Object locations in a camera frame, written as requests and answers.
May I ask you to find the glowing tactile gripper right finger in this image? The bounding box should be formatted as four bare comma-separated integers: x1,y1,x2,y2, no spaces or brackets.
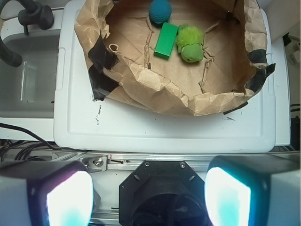
205,154,301,226

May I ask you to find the blue textured ball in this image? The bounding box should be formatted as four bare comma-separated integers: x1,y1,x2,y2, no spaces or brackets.
149,0,172,24

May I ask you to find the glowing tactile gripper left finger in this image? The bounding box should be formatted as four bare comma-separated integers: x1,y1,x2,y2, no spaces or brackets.
0,161,94,226

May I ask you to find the grey plastic tub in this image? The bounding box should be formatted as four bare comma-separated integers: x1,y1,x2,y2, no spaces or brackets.
0,16,62,119

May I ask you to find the aluminium frame rail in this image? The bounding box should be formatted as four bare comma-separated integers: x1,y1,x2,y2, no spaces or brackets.
52,152,292,172

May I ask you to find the black cable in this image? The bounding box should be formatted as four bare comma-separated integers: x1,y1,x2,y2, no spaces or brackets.
0,122,80,153

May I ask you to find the black octagonal mount plate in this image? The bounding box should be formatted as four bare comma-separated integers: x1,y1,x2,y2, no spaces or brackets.
119,160,210,226

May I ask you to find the black clamp knob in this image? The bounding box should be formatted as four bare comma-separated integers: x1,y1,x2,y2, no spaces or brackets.
18,2,54,35

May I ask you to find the green plush toy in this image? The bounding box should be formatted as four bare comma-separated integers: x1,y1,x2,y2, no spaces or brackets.
175,24,204,63

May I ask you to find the white plastic bin lid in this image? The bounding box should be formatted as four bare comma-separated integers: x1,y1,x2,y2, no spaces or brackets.
54,0,276,154

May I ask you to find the crumpled brown paper bag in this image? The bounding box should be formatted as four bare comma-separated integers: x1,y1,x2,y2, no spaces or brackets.
75,0,275,116

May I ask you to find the green rectangular block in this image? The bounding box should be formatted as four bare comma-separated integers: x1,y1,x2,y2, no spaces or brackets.
154,22,178,60

